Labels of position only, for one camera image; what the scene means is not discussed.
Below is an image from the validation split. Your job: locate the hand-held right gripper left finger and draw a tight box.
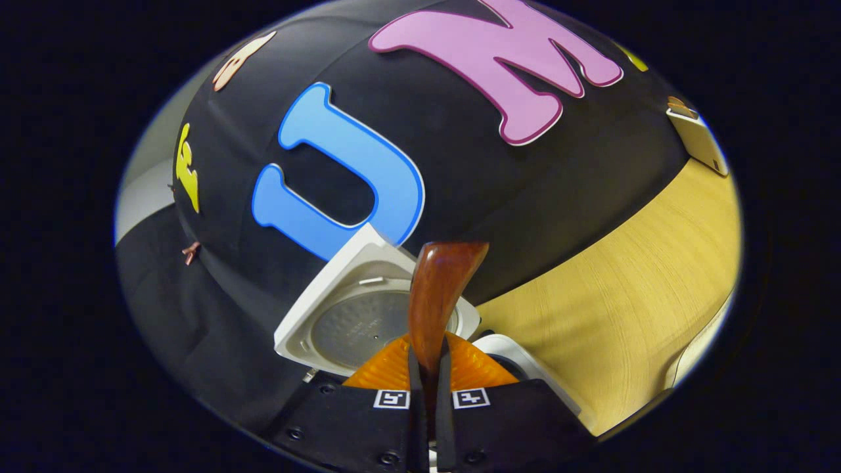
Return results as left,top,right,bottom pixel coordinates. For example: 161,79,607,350
266,332,429,473

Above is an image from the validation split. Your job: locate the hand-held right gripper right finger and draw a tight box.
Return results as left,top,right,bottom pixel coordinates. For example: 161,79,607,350
437,332,595,473

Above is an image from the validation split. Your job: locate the brown wooden spoon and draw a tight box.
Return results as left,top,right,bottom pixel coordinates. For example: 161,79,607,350
407,241,490,441

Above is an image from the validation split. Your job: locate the white rice cooker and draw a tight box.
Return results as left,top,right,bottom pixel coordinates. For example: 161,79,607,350
274,223,582,416

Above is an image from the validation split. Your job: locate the black backdrop cloth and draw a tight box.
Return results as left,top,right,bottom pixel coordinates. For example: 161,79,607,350
117,0,691,434

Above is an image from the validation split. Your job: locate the white toaster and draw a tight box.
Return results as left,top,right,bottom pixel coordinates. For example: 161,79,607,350
667,105,729,177

